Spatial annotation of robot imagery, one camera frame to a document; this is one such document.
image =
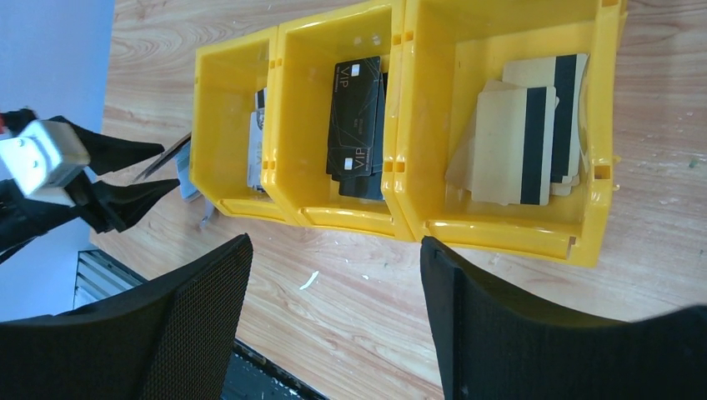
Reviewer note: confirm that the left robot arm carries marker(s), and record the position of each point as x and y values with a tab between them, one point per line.
22	219

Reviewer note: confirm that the yellow plastic end bin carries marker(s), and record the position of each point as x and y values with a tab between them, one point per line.
227	76

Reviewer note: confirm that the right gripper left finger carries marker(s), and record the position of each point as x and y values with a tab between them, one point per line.
156	341

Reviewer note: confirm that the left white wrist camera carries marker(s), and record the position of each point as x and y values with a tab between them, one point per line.
43	159

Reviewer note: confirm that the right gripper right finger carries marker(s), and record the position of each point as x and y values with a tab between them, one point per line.
494	340

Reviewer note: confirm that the beige striped cards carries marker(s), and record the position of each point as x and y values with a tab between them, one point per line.
522	145

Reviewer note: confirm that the black cards in bin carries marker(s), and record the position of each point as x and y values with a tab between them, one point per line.
356	128

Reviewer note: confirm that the pink leather card holder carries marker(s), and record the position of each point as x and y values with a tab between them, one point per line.
180	153

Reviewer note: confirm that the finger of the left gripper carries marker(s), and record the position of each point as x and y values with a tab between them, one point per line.
115	208
111	154

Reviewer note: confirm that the grey cards in bin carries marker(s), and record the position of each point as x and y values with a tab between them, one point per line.
255	141

